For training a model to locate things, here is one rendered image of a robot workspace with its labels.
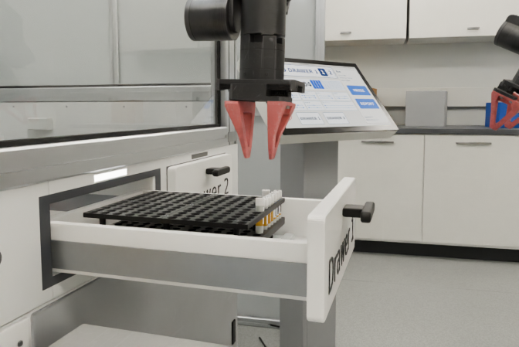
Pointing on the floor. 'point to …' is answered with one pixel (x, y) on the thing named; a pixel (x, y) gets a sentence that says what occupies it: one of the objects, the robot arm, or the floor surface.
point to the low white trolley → (123, 338)
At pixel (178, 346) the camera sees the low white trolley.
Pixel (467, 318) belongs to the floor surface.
